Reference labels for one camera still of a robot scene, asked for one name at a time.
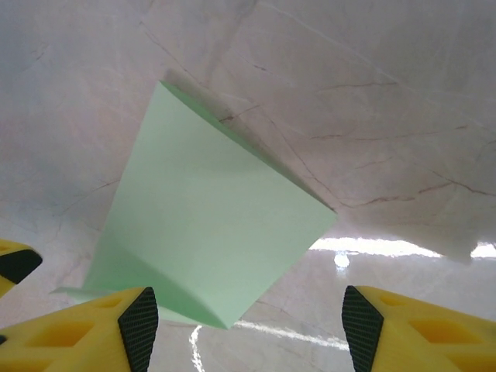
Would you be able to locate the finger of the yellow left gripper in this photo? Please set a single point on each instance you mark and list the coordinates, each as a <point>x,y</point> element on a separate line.
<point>15,265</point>

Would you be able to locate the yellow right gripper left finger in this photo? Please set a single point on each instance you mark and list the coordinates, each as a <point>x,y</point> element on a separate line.
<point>69,341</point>

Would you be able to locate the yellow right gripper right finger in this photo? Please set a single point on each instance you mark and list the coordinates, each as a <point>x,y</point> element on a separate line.
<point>426,341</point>

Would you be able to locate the light green paper sheet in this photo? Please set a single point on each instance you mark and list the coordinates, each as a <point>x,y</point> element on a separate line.
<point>213,213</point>

